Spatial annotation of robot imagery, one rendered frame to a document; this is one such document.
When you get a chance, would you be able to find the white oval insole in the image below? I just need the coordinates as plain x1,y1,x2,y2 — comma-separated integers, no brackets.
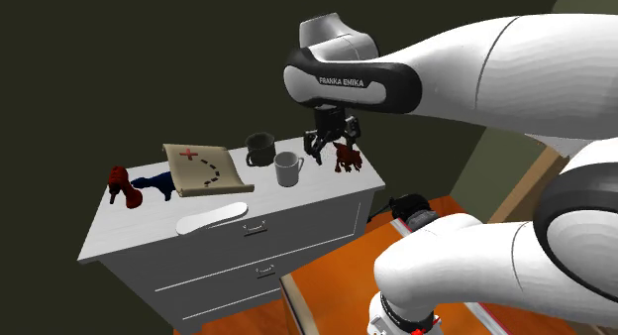
175,201,250,237

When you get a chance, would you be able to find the orange robot stand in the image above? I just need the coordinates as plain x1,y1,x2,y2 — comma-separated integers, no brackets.
279,194,602,335

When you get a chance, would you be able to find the white mug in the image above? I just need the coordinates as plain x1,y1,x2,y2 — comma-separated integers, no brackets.
273,151,306,188

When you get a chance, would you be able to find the red toy drill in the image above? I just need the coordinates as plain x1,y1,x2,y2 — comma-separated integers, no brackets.
107,166,145,210

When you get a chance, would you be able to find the beige treasure map scroll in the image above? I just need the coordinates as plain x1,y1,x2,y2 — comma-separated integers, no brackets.
161,143,257,199

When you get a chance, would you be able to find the blue toy drill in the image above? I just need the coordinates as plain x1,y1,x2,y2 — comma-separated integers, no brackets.
130,170,177,203

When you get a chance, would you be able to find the white chest of drawers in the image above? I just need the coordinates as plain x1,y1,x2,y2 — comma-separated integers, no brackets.
76,135,387,335

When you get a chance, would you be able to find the dark green mug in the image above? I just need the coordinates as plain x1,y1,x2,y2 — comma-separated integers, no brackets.
244,132,277,168

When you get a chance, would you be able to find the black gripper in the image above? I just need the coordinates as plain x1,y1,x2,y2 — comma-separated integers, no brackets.
302,107,362,168

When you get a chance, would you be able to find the red dragon figure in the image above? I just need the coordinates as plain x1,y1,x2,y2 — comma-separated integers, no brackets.
333,141,363,174

